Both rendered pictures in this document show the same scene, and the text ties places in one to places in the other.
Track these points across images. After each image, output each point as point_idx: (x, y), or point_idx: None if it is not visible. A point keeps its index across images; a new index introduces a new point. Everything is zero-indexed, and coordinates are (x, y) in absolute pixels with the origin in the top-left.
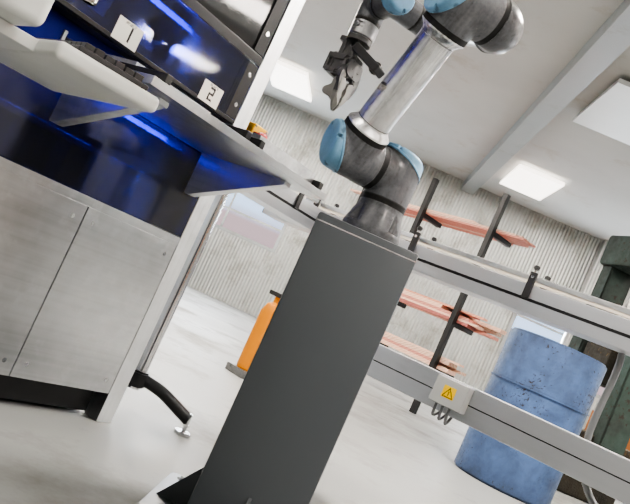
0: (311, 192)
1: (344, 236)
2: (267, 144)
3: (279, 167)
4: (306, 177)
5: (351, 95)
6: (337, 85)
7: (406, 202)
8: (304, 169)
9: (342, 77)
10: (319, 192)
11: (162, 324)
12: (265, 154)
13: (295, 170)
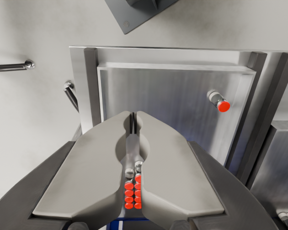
0: (109, 45)
1: None
2: (233, 69)
3: (202, 48)
4: (118, 64)
5: (47, 163)
6: (206, 154)
7: None
8: (130, 66)
9: (222, 201)
10: (89, 46)
11: (81, 131)
12: (241, 50)
13: (150, 65)
